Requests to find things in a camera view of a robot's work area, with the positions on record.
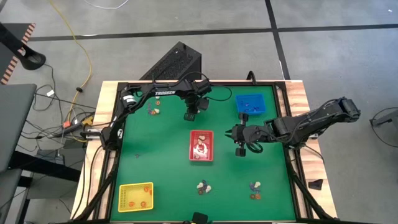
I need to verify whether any black loop handle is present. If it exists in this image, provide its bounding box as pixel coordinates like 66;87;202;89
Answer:
246;70;259;85

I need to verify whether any black desk leg beam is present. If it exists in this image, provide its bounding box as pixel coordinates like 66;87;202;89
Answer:
8;151;82;187

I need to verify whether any red plastic basket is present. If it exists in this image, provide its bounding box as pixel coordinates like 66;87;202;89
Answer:
188;129;215;162

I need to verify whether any black power strip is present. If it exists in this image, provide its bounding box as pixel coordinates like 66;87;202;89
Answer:
51;121;83;138

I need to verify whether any black floor cable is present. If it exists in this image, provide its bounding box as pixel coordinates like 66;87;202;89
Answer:
369;107;398;162

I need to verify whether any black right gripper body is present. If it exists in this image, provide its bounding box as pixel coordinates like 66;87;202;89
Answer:
235;113;265;157

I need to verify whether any green table mat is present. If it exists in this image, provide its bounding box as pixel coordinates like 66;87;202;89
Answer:
109;85;297;222

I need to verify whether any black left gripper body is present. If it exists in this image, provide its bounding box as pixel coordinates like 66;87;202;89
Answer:
183;93;210;121

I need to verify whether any black perforated computer case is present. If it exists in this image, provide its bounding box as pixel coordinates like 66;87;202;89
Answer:
139;41;203;81

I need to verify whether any grey floor box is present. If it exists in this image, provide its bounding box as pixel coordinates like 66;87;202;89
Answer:
35;148;67;166

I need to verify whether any thick yellow cable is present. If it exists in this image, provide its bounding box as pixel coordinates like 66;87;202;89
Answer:
49;0;93;94

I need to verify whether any blue plastic basket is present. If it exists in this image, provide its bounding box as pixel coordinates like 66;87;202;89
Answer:
235;93;267;116

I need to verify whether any white cable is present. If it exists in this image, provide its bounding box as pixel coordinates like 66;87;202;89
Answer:
83;0;130;10

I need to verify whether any black curved stand foot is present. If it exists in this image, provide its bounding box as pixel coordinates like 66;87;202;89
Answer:
0;21;47;71

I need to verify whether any dark mat with striped edge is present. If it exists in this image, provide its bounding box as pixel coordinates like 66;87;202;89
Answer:
0;22;37;85

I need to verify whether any grey desk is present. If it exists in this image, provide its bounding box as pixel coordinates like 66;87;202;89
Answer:
0;83;38;172

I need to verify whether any grey metal stand leg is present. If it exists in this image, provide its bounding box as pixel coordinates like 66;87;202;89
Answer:
369;108;398;128

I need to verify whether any yellow plastic basket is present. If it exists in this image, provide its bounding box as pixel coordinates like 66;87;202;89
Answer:
118;182;154;213

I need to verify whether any black wedge bracket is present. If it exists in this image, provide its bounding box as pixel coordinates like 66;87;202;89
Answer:
307;179;325;192

